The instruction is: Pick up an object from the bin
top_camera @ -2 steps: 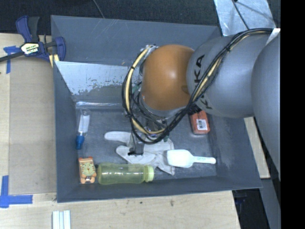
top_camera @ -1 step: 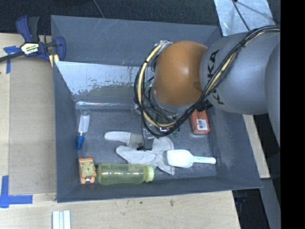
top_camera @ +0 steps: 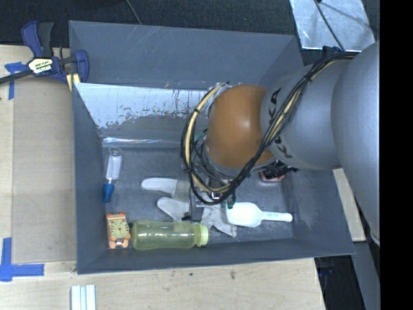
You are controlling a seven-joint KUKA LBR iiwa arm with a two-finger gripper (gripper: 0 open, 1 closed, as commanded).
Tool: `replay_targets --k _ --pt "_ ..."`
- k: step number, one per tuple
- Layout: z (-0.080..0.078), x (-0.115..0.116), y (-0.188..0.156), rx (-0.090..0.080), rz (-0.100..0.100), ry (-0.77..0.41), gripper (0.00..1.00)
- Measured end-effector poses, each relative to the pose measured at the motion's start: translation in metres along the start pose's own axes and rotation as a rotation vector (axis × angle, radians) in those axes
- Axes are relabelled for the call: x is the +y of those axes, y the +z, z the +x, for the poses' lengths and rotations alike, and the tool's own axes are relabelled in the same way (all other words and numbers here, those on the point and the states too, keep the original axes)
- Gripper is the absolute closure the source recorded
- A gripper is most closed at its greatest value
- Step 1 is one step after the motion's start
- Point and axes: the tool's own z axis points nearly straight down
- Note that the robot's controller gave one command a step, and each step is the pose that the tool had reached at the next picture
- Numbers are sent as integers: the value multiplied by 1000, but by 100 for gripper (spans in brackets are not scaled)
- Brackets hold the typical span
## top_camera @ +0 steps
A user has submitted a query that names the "white glove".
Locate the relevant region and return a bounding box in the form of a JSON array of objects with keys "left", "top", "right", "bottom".
[{"left": 141, "top": 176, "right": 239, "bottom": 238}]

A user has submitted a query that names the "grey metal bin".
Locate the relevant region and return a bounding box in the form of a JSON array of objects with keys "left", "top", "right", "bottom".
[{"left": 68, "top": 20, "right": 357, "bottom": 275}]

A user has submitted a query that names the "yellow-green clear plastic bottle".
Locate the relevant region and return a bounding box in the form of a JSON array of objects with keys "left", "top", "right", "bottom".
[{"left": 131, "top": 219, "right": 210, "bottom": 251}]

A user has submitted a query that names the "clear bottle with blue cap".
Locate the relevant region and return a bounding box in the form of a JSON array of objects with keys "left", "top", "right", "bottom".
[{"left": 102, "top": 147, "right": 124, "bottom": 203}]

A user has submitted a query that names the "orange toy tiger clock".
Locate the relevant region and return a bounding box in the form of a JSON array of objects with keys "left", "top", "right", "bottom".
[{"left": 106, "top": 212, "right": 132, "bottom": 249}]

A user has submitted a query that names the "white plastic scoop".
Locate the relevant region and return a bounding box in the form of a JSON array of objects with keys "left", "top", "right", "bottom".
[{"left": 225, "top": 201, "right": 294, "bottom": 229}]

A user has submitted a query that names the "pale wood flat board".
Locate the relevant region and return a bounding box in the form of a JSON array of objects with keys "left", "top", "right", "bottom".
[{"left": 12, "top": 76, "right": 79, "bottom": 265}]

